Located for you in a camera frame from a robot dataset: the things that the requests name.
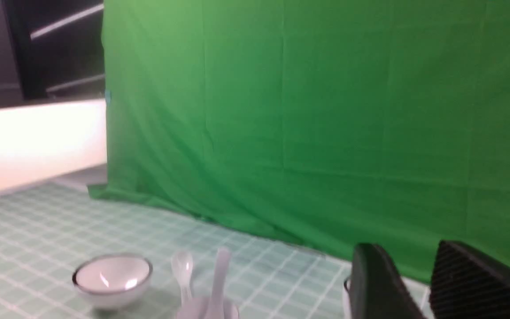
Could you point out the black-rimmed white bowl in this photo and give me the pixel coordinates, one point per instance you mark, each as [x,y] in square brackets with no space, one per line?
[113,281]

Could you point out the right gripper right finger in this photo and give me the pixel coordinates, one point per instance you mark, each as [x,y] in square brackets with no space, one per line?
[468,284]

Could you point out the dark shelf unit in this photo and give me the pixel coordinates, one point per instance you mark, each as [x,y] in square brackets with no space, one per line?
[58,48]

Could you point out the plain white ceramic spoon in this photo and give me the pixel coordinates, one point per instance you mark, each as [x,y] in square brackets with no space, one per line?
[215,307]

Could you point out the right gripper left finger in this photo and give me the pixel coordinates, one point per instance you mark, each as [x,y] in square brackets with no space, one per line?
[377,290]

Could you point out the green backdrop cloth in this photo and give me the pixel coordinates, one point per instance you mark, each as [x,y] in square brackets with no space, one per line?
[322,123]

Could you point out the black-rimmed white cup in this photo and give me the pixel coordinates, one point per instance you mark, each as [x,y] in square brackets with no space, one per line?
[346,299]

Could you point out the white spoon with characters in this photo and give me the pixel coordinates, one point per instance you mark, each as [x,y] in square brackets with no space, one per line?
[182,270]

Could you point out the green checked tablecloth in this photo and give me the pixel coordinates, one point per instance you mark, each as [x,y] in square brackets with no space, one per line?
[46,231]

